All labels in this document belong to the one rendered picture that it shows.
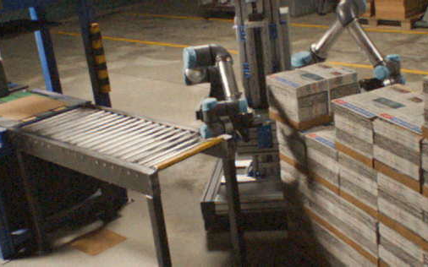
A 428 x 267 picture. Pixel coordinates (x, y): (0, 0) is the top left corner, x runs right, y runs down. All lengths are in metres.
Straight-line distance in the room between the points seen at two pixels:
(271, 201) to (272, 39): 0.97
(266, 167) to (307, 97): 1.13
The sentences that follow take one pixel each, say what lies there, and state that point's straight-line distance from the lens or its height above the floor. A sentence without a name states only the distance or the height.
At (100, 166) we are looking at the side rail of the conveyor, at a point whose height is 0.75.
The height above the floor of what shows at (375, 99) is 1.07.
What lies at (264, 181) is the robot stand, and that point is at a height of 0.22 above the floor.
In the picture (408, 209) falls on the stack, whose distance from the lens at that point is 2.65.
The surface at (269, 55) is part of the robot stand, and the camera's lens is 3.93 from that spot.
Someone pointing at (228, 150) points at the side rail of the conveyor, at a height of 0.73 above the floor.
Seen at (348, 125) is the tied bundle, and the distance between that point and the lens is 2.84.
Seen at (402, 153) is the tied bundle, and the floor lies 0.96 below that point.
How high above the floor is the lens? 1.94
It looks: 19 degrees down
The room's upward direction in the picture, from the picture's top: 6 degrees counter-clockwise
